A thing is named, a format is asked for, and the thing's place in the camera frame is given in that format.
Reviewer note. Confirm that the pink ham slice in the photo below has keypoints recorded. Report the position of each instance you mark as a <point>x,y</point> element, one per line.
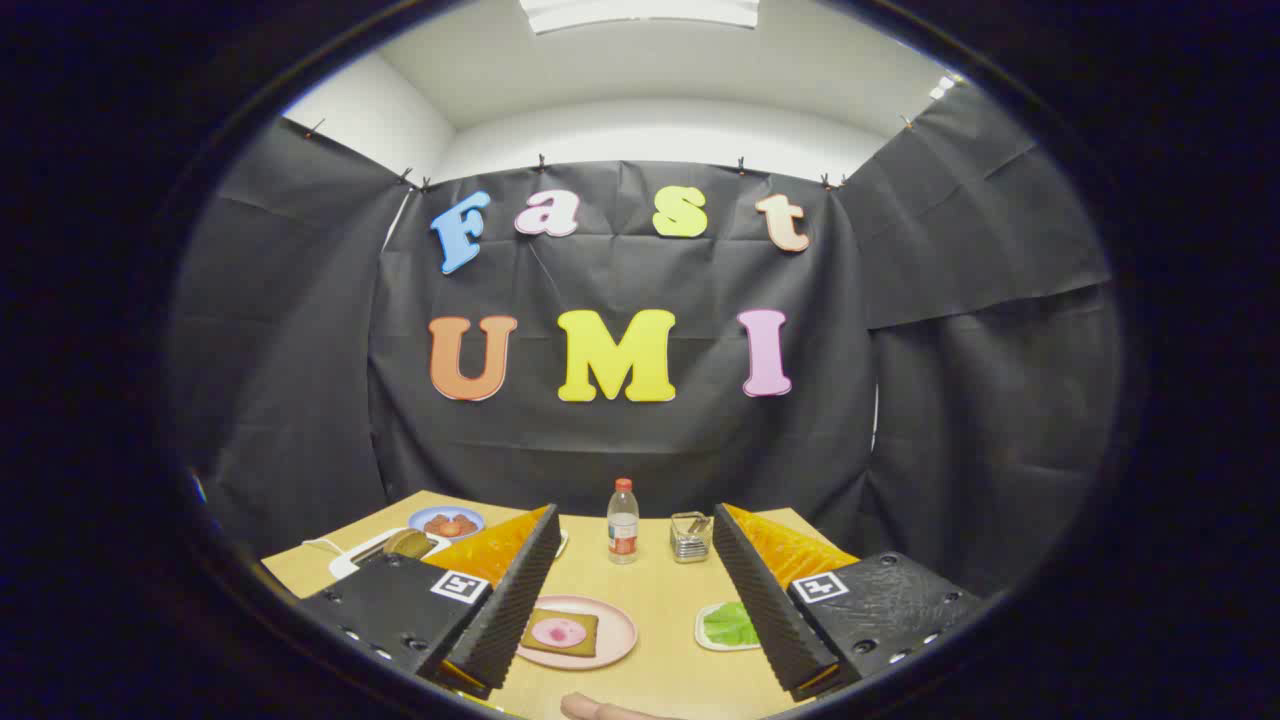
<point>558,631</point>

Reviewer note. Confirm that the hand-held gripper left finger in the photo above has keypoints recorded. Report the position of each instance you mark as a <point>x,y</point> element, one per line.
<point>520,590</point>

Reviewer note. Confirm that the brown toast slice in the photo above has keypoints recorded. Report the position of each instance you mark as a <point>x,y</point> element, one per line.
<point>528,640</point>
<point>408,543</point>

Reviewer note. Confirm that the white toaster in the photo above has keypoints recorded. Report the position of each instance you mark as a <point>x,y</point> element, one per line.
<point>350,561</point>

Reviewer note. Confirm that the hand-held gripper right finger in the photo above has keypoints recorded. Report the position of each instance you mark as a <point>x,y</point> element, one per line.
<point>755,590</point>

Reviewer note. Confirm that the pink round plate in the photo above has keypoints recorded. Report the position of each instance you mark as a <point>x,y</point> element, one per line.
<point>617,630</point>

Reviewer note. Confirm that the white square plate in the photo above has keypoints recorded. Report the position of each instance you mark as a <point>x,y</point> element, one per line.
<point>699,630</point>

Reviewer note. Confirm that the green lettuce leaf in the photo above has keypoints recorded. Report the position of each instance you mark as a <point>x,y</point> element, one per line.
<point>728,625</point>

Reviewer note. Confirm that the ceiling light panel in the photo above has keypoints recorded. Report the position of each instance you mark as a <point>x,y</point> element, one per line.
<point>640,12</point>

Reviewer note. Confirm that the black backdrop cloth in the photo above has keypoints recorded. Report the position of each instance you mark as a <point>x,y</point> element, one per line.
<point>620,450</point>

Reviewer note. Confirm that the red meat pieces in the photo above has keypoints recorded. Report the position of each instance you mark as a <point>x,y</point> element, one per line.
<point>450,525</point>

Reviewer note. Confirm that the clear red-capped water bottle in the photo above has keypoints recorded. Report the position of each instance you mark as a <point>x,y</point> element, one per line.
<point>623,532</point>

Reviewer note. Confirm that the blue round plate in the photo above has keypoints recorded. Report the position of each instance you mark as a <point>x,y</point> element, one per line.
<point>418,518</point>

